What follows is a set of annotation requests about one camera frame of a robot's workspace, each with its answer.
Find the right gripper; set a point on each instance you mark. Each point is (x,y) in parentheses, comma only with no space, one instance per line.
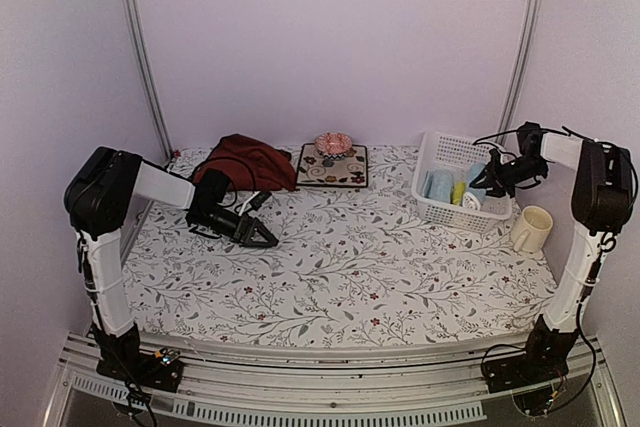
(494,174)

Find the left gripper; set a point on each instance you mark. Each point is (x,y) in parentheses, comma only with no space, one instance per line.
(246,224)

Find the blue cartoon towel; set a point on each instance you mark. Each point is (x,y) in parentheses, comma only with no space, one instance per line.
(474,197)

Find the white plastic basket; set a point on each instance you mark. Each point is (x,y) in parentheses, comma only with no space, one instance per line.
(455,154)

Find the dark red towel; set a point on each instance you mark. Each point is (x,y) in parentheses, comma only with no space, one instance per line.
(251,165)

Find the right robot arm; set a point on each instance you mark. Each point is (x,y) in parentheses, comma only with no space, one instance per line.
(604,192)

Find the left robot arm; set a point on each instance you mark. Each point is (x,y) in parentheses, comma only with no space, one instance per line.
(97,201)

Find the rolled yellow towel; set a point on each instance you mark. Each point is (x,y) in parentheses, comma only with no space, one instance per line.
(457,194)

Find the rolled light blue towel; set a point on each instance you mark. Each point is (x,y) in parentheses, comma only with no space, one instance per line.
(439,184)

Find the cream ribbed mug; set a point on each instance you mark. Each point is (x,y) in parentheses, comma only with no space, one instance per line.
(531,230)

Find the floral square trivet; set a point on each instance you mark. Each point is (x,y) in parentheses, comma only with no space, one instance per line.
(315,170)

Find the red patterned bowl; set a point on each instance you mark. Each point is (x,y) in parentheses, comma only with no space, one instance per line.
(333,144)

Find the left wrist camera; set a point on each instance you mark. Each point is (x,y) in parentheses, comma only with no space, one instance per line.
(254,202)

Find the aluminium front rail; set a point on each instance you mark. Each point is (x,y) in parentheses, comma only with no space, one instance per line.
(239,385)

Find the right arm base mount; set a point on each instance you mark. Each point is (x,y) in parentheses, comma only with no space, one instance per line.
(544,358)

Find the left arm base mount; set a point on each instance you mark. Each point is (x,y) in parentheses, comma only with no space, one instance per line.
(122,359)

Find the right aluminium post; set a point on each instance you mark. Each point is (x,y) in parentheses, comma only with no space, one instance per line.
(516,82)

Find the aluminium post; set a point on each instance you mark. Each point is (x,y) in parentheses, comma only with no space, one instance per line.
(135,27)
(516,82)

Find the left aluminium post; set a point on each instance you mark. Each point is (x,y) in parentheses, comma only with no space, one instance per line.
(135,27)

